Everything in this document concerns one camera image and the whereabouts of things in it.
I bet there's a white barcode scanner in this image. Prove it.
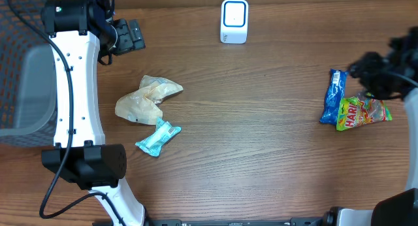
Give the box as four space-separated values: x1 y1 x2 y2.
220 0 249 44

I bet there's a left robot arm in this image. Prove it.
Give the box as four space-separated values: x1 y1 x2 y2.
41 0 146 225

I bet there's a dark grey plastic basket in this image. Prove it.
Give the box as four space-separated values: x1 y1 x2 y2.
1 0 57 147

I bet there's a green gummy candy bag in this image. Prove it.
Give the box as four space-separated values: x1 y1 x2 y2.
336 95 393 131

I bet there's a blue cookie pack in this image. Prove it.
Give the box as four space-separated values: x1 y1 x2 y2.
319 69 348 125

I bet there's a beige snack bag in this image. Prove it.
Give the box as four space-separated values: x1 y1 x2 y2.
115 75 184 125

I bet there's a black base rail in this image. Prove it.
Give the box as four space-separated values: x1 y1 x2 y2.
144 217 323 226

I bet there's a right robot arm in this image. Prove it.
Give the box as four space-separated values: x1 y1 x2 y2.
313 27 417 225

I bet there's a mint green snack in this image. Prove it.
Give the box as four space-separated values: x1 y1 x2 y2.
135 118 182 157

